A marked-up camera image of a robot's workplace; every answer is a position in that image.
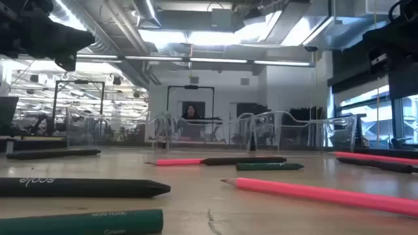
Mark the dark monitor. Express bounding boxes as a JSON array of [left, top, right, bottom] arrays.
[[0, 96, 20, 136]]

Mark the clear plastic bin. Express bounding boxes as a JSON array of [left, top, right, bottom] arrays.
[[246, 110, 359, 153], [152, 110, 256, 153], [65, 106, 153, 148]]

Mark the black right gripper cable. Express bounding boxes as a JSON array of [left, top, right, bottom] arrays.
[[387, 0, 418, 24]]

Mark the person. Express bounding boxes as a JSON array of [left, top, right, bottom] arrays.
[[181, 103, 202, 121]]

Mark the green crayon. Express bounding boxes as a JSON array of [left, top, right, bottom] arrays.
[[0, 209, 164, 235], [235, 162, 305, 172]]

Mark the pink pencil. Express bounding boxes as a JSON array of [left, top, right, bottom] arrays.
[[220, 177, 418, 219], [334, 151, 418, 166], [145, 158, 204, 167]]

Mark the silver ventilation duct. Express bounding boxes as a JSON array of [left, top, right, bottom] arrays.
[[132, 0, 161, 29]]

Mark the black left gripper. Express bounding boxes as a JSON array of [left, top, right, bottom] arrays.
[[0, 0, 95, 60]]

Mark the black background rig frame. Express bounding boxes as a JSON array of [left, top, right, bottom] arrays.
[[167, 84, 216, 122], [51, 79, 106, 136]]

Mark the linear ceiling light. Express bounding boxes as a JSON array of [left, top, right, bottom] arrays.
[[76, 54, 315, 67]]

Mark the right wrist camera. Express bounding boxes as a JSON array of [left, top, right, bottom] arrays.
[[368, 48, 393, 71]]

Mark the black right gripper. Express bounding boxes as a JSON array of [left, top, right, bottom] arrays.
[[362, 14, 418, 68]]

